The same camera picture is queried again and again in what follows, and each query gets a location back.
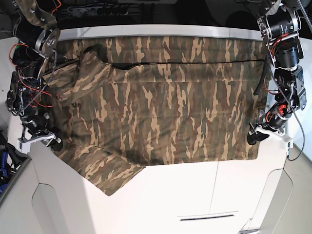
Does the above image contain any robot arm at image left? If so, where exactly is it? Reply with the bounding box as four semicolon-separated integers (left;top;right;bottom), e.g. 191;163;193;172
0;0;63;154

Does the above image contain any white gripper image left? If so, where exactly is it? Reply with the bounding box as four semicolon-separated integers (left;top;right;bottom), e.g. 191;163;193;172
17;130;63;152

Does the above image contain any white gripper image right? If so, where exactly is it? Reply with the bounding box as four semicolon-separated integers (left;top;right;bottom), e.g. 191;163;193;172
247;119;292;146

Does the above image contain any camouflage T-shirt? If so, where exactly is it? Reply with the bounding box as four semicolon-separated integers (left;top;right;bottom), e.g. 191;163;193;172
44;36;267;195

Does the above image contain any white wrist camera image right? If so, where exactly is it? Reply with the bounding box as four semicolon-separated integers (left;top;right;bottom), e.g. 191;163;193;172
286;141;293;158

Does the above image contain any blue and black equipment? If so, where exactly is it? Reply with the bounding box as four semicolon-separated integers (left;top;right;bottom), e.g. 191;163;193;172
0;129;31;199

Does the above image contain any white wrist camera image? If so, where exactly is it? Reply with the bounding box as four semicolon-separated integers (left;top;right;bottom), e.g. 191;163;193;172
17;140;31;154
286;141;293;158

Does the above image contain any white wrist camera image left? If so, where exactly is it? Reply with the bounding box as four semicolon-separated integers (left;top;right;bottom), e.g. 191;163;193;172
17;140;31;154

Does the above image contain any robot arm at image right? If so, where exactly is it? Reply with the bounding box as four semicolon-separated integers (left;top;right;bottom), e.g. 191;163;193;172
247;0;310;145

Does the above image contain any black power strip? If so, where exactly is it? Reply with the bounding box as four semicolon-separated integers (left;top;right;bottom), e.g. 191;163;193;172
67;4;131;18

